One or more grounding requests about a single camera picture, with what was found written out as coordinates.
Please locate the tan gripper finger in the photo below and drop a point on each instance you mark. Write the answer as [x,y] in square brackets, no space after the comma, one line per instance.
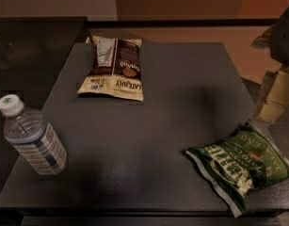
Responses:
[274,94]

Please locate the green jalapeno chip bag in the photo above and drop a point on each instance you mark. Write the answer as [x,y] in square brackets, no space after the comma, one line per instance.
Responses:
[247,160]

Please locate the dark robot arm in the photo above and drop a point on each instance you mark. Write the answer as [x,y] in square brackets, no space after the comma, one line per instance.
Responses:
[276,39]

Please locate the brown chip bag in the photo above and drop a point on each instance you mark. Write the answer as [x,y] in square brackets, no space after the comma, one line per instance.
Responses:
[116,69]

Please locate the clear plastic water bottle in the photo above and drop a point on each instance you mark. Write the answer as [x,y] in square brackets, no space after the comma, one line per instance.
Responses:
[32,136]

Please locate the black side cabinet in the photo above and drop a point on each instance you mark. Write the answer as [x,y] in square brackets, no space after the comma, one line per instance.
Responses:
[32,53]

